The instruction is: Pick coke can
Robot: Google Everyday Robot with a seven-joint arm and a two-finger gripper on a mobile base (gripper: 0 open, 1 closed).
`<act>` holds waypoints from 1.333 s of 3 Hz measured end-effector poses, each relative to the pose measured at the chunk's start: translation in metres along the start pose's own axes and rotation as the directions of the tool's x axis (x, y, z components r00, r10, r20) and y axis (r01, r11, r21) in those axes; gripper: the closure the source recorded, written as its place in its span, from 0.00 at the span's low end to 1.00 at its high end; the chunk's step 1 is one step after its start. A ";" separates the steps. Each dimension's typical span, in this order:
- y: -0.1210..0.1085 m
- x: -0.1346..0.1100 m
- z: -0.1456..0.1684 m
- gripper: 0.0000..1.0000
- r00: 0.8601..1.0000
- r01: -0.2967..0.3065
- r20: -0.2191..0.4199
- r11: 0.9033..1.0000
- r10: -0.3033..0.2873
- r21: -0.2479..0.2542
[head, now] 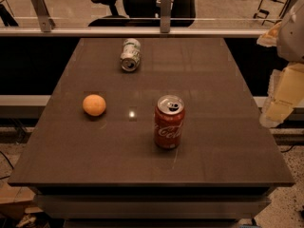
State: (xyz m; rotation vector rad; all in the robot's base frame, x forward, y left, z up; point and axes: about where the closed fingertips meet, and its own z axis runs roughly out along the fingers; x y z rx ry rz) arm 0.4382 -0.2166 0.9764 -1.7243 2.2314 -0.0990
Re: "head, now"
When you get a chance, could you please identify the black office chair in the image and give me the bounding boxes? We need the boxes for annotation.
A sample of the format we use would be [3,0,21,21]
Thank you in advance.
[88,0,196,27]

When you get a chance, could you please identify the green white can lying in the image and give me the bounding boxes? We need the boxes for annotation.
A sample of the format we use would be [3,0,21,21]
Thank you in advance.
[121,38,141,72]

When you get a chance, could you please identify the left metal rail bracket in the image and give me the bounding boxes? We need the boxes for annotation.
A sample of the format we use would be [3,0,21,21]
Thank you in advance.
[30,0,55,32]

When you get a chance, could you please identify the wooden chair background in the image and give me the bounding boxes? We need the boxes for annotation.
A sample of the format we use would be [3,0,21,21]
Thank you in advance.
[253,0,290,25]

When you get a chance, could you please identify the middle metal rail bracket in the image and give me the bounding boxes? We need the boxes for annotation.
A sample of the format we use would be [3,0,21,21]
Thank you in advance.
[160,0,171,33]

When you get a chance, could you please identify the red coke can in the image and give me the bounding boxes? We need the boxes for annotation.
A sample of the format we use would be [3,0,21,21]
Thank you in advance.
[154,95,185,149]

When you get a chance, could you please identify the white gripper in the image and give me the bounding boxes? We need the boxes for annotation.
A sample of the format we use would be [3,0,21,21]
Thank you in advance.
[256,0,304,128]

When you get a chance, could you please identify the glass barrier rail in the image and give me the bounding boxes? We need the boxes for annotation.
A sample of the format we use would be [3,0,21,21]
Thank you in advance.
[0,25,267,38]

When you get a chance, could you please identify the orange fruit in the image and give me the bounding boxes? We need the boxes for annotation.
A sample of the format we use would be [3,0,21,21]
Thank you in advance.
[83,94,106,116]

